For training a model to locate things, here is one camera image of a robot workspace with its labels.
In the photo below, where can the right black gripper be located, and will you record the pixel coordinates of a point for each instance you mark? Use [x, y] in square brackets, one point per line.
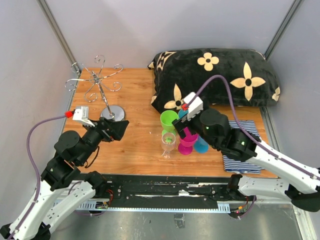
[180, 123]

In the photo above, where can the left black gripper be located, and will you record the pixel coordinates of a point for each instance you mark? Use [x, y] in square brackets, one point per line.
[110, 129]

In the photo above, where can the light blue wine glass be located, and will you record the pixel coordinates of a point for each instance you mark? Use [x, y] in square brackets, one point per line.
[182, 113]

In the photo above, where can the dark blue wine glass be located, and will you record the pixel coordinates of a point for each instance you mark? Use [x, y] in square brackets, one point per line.
[201, 146]

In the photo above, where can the pink wine glass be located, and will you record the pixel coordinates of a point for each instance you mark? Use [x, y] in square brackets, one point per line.
[186, 144]

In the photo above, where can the green wine glass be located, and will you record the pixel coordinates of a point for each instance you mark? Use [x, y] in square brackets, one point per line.
[166, 119]

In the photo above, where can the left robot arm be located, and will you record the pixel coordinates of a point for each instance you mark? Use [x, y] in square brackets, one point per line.
[41, 216]

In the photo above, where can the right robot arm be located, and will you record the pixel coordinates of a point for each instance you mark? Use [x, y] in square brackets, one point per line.
[295, 181]

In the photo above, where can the chrome wine glass rack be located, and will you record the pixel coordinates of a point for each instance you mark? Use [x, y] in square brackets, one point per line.
[111, 112]

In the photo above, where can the blue striped cloth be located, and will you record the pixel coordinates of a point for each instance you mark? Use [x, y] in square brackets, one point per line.
[239, 146]

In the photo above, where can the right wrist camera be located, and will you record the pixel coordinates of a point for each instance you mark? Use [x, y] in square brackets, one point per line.
[195, 107]

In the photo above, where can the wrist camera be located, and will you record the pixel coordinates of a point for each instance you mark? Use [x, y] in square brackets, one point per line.
[81, 115]
[195, 107]

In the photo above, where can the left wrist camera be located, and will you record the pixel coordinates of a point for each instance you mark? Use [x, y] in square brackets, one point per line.
[81, 115]

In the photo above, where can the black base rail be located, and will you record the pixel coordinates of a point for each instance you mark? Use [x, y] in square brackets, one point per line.
[168, 193]

